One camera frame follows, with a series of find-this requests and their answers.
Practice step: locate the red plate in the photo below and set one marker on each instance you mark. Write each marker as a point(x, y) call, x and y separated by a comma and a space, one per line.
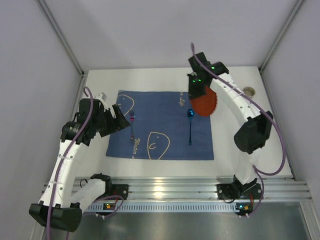
point(206, 104)

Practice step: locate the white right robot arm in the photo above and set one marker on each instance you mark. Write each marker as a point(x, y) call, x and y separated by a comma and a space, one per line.
point(254, 127)

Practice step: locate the aluminium mounting rail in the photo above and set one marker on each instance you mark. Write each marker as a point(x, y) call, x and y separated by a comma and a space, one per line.
point(204, 188)

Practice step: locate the iridescent purple fork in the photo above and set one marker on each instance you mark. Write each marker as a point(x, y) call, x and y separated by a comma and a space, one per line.
point(132, 119)

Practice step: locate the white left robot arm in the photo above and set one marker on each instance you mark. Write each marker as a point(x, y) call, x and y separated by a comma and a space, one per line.
point(59, 208)

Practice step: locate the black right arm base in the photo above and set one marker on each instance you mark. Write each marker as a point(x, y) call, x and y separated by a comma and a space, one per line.
point(235, 190)

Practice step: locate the blue fish placemat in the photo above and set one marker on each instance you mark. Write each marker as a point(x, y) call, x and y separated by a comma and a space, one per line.
point(161, 128)

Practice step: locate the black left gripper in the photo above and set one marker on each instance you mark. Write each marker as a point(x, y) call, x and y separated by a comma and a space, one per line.
point(107, 120)

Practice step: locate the grey slotted cable duct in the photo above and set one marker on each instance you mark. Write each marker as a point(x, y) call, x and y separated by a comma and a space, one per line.
point(168, 207)

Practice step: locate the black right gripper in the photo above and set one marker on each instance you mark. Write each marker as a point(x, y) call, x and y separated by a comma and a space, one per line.
point(196, 90)

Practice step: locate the small brown cup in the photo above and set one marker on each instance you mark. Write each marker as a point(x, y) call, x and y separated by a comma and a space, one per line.
point(249, 91)

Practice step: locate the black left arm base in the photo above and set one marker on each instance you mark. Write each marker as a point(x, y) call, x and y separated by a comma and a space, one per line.
point(117, 191)

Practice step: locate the blue metallic spoon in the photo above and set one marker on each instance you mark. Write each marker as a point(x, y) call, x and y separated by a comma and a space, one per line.
point(190, 115)

